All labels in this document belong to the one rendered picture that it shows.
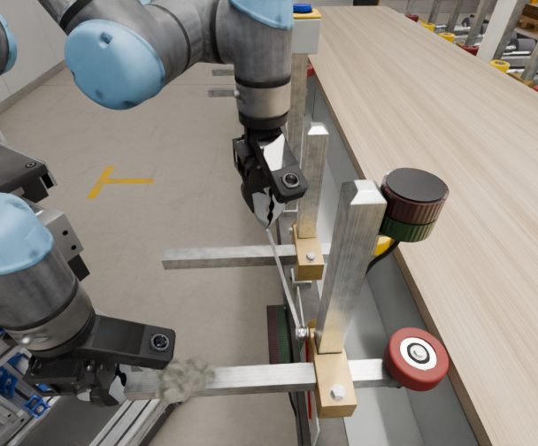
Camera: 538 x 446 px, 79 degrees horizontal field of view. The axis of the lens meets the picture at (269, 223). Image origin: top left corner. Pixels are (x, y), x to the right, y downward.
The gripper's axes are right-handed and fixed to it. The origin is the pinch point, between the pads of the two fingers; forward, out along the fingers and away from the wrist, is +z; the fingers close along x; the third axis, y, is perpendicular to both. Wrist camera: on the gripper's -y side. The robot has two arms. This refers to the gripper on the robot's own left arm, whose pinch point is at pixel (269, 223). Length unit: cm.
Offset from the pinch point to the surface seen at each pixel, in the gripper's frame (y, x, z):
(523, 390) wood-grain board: -37.5, -19.8, 5.1
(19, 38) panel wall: 413, 106, 48
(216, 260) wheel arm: 4.2, 9.7, 10.2
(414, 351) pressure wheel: -28.1, -10.0, 4.2
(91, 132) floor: 267, 56, 95
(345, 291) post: -22.2, -0.4, -7.4
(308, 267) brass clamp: -5.3, -6.0, 9.3
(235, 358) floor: 24, 5, 95
